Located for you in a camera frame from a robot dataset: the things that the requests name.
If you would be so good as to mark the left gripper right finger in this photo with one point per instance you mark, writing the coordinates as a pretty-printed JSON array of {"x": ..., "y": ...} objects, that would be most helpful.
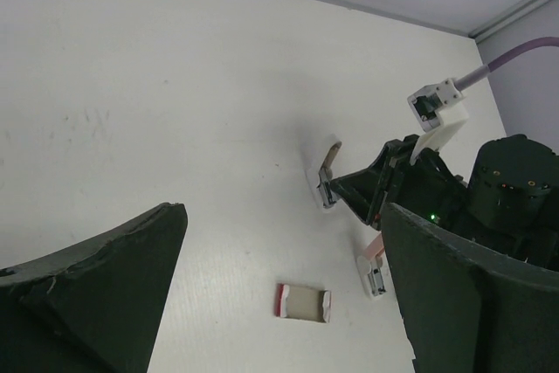
[{"x": 467, "y": 308}]

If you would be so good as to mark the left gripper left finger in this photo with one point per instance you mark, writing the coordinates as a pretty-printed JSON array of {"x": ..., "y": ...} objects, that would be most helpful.
[{"x": 97, "y": 305}]

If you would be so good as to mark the pink white mini stapler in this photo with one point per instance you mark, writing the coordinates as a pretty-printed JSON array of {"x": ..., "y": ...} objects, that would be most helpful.
[{"x": 369, "y": 264}]

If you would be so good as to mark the right aluminium frame post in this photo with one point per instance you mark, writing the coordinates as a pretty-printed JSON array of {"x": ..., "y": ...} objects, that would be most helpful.
[{"x": 509, "y": 16}]

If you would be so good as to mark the staple box tray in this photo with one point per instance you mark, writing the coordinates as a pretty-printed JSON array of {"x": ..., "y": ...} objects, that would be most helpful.
[{"x": 303, "y": 303}]

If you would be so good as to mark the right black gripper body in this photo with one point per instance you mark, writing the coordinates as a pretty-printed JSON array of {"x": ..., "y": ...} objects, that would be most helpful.
[{"x": 426, "y": 187}]

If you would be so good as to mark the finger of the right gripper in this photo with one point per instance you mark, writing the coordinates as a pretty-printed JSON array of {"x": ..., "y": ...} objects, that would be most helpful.
[{"x": 364, "y": 191}]

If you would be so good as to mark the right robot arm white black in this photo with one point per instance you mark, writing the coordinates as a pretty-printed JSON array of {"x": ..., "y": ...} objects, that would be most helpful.
[{"x": 509, "y": 203}]

